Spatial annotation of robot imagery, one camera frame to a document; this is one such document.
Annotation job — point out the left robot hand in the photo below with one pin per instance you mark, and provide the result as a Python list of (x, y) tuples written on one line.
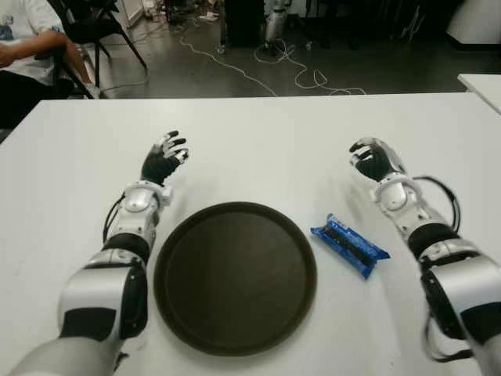
[(156, 166)]

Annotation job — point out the blue Oreo cookie packet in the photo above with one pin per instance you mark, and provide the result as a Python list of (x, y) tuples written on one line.
[(344, 243)]

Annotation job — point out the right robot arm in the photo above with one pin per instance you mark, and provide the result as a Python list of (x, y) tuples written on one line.
[(458, 278)]

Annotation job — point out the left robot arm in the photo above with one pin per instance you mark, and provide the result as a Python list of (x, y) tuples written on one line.
[(98, 286)]

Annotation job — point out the round dark brown tray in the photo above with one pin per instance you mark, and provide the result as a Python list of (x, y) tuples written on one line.
[(235, 278)]

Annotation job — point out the black chair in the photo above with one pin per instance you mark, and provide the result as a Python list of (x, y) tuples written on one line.
[(94, 23)]

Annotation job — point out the white glass cabinet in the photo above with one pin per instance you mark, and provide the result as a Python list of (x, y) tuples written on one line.
[(131, 11)]

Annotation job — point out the seated person white shirt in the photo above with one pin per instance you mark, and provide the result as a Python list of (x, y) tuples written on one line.
[(27, 39)]

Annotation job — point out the white side table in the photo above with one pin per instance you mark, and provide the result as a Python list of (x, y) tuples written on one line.
[(485, 88)]

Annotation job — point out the white curved panel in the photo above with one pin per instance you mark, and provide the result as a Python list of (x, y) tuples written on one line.
[(477, 23)]

